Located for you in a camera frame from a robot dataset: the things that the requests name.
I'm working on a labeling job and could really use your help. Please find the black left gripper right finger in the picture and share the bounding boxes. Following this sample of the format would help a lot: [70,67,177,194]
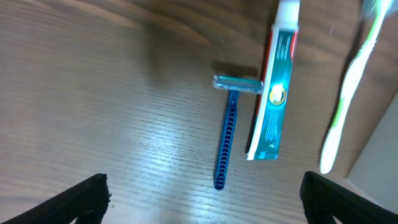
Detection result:
[300,171,397,224]

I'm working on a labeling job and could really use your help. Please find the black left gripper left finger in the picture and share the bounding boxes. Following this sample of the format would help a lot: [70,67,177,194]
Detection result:
[3,173,111,224]

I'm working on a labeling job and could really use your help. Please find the teal toothpaste tube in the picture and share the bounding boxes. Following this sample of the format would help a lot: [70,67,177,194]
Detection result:
[246,0,300,161]

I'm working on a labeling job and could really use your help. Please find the blue disposable razor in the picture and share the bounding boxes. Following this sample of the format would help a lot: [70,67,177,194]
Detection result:
[213,75,264,190]

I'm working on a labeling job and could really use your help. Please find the green white toothbrush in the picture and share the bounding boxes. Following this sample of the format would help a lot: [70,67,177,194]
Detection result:
[320,0,397,174]

